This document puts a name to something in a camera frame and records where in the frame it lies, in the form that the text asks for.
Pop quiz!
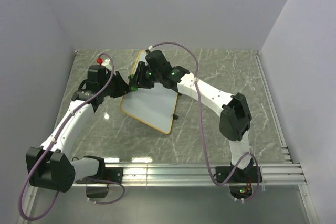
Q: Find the aluminium right side rail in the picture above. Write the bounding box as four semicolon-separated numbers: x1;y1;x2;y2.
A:
253;50;293;164

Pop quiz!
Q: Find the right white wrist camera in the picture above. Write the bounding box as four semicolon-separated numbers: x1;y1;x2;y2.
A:
148;46;155;52

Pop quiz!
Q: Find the green whiteboard eraser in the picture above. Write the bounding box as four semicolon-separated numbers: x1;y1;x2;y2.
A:
128;74;138;91

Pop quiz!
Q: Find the yellow framed whiteboard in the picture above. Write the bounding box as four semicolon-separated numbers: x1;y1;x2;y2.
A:
120;50;179;135

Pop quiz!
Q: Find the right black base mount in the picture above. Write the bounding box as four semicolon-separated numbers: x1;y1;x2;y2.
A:
214;166;263;184

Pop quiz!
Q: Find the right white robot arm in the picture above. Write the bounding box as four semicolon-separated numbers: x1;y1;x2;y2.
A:
121;50;252;182

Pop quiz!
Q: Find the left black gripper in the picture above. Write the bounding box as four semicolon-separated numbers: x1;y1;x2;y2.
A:
101;71;132;99

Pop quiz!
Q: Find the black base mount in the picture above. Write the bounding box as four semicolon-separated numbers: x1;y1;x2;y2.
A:
100;167;123;183
214;166;263;184

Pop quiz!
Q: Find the aluminium rail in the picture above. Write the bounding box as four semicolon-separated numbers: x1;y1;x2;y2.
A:
253;50;293;164
106;163;307;187

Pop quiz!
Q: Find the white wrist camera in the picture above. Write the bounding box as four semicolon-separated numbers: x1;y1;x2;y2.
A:
96;58;114;72
148;46;155;52

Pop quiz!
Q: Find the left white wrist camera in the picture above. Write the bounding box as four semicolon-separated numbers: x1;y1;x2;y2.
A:
96;58;114;72

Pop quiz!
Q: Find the aluminium front rail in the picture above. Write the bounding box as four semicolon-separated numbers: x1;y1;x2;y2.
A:
106;163;307;187

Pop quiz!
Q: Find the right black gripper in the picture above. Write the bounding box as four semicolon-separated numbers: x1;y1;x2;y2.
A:
129;62;161;90

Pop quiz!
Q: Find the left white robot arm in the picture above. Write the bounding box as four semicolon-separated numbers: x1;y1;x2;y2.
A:
25;63;129;193

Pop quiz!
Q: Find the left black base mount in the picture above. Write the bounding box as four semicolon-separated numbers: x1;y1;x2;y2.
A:
100;167;123;183

